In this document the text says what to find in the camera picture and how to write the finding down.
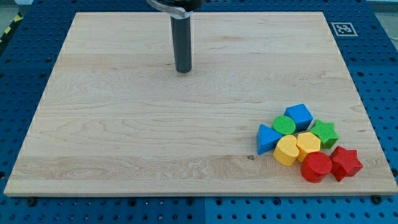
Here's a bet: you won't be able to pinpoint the robot arm end with clamp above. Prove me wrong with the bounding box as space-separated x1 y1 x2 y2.
146 0 204 19

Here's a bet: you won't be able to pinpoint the green star block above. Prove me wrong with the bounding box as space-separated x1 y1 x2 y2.
310 119 339 149

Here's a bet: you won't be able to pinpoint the red star block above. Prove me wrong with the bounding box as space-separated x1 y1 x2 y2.
330 146 363 182

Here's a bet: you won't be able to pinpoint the blue triangle block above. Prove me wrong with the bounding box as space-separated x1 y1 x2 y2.
257 124 282 155

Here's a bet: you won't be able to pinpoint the light wooden board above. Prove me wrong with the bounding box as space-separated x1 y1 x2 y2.
4 12 397 197

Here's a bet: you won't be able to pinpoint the dark grey cylindrical pointer rod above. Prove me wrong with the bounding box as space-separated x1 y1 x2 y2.
170 17 192 73

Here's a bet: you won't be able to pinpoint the green cylinder block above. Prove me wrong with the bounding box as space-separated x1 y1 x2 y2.
272 115 296 136

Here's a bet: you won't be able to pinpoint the yellow heart block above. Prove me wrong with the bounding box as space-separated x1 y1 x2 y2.
272 135 299 166

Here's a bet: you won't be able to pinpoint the blue cube block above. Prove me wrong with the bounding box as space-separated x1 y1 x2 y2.
284 104 313 132

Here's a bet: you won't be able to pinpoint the yellow hexagon block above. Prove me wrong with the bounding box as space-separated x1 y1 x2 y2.
296 132 321 162

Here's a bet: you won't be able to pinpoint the red cylinder block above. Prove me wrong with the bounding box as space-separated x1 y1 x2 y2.
300 152 332 183

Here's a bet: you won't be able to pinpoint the white fiducial marker tag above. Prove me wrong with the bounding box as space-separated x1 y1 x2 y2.
331 22 358 37

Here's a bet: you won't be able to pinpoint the yellow black hazard tape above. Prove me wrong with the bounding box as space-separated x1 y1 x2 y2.
1 12 24 44

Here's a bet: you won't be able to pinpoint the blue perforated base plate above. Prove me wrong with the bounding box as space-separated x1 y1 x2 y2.
1 1 397 223

